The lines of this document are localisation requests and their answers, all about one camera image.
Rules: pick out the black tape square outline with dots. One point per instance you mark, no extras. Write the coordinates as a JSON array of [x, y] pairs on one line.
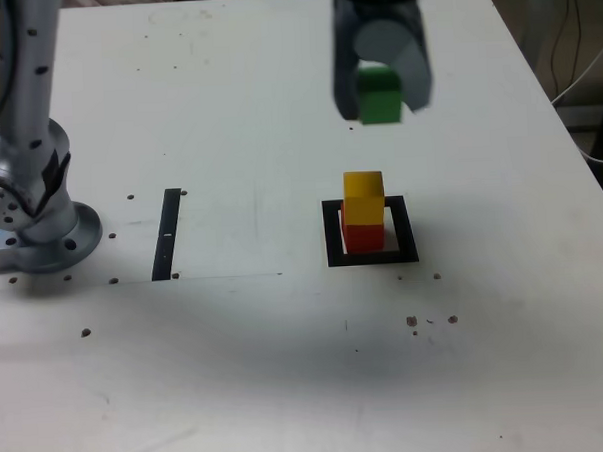
[[409, 231]]

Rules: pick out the black tape strip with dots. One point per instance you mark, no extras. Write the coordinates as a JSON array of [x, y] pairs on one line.
[[165, 252]]

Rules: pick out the green cube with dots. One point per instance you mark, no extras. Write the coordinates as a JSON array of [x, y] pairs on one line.
[[378, 100]]

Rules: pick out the red cube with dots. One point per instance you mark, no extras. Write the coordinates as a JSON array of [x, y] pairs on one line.
[[363, 238]]

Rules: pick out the yellow cube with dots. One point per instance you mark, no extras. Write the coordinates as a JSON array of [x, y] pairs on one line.
[[363, 198]]

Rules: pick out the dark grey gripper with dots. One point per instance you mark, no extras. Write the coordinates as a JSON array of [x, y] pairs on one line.
[[387, 11]]

